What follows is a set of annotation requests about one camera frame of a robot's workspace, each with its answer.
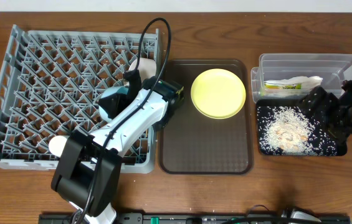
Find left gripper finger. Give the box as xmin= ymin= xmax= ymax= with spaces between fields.
xmin=123 ymin=70 xmax=141 ymax=102
xmin=98 ymin=93 xmax=129 ymax=118

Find light blue bowl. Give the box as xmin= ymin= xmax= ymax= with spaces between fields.
xmin=98 ymin=86 xmax=128 ymax=123

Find pink white bowl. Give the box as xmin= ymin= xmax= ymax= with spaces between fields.
xmin=138 ymin=58 xmax=157 ymax=82

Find white cup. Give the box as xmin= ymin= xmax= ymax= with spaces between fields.
xmin=49 ymin=136 xmax=69 ymax=157

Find green orange snack wrapper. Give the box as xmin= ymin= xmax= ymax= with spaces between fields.
xmin=260 ymin=82 xmax=302 ymax=94

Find white napkin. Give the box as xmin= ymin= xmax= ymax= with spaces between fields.
xmin=265 ymin=76 xmax=323 ymax=90

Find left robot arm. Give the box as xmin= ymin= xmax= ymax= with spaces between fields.
xmin=49 ymin=72 xmax=184 ymax=223

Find clear plastic waste bin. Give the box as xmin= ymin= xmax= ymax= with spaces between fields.
xmin=251 ymin=53 xmax=352 ymax=103

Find black food waste tray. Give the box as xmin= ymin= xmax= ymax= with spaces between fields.
xmin=255 ymin=99 xmax=348 ymax=157

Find yellow round plate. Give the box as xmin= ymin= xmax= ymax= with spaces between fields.
xmin=190 ymin=68 xmax=247 ymax=119

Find dark brown serving tray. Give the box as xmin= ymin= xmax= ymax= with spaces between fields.
xmin=159 ymin=59 xmax=254 ymax=175

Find grey plastic dish rack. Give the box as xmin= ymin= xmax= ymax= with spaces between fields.
xmin=0 ymin=26 xmax=161 ymax=170

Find spilled rice food scraps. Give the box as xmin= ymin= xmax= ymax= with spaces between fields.
xmin=256 ymin=105 xmax=337 ymax=156

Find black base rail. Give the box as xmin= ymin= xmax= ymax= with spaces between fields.
xmin=37 ymin=205 xmax=351 ymax=224

